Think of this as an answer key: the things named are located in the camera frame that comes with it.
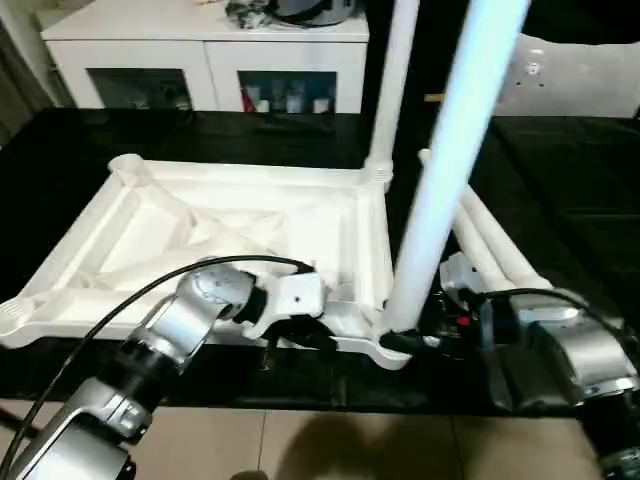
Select white plastic table leg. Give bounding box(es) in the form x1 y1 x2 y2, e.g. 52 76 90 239
440 190 503 291
383 0 533 336
420 150 549 301
363 0 421 189

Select white plastic table top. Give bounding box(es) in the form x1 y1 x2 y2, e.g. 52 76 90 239
0 153 411 371

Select black cabinet with yellow label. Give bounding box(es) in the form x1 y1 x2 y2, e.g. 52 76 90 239
365 0 541 119

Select grey cushion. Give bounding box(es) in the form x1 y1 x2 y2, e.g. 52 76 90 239
495 35 640 121

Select black table mat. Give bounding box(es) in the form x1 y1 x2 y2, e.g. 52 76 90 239
0 110 640 416

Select white glass-door cabinet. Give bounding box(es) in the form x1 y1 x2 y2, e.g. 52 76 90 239
40 0 371 113

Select grey curtain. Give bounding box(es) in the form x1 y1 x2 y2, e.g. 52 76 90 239
0 20 51 141

